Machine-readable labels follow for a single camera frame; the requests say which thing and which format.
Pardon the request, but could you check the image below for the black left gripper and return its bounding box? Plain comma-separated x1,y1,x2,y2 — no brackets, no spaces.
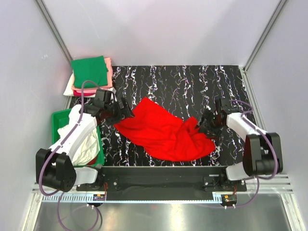
104,97,134,126

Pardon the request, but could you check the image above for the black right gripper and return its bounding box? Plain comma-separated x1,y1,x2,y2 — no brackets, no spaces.
194,109,224,140

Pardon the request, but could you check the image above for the red t-shirt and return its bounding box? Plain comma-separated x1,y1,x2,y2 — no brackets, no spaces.
114,97,215,162

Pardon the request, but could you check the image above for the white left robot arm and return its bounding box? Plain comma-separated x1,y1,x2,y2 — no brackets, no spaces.
35,89,134,196

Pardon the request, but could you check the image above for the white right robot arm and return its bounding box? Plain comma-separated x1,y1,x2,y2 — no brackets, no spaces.
197,99,283,191

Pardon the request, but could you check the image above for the crumpled white t-shirt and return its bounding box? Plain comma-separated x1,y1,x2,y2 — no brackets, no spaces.
57,104,100,167

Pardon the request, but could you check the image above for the folded magenta t-shirt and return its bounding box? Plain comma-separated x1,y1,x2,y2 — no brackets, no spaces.
73,90,97,98

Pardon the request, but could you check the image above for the folded green t-shirt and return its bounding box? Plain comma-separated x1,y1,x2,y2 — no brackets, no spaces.
70,55,109,89

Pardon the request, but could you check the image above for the dark red garment in bin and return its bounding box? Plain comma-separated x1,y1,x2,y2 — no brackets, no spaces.
87,156,98,166

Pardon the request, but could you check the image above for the folded salmon pink t-shirt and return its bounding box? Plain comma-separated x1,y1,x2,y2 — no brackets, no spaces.
71,57,113,91

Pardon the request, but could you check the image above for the folded white t-shirt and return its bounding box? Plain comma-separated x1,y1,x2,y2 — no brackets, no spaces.
63,74,116,98

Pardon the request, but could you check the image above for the green plastic bin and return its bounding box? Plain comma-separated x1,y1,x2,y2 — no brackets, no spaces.
51,108,105,167

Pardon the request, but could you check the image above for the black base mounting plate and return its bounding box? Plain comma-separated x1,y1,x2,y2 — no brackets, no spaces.
78,167,241,190

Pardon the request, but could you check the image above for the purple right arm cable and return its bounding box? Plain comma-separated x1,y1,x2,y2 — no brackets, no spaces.
230,100,280,209

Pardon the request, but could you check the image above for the aluminium frame rail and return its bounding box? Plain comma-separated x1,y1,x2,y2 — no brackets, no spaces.
34,177,293,206

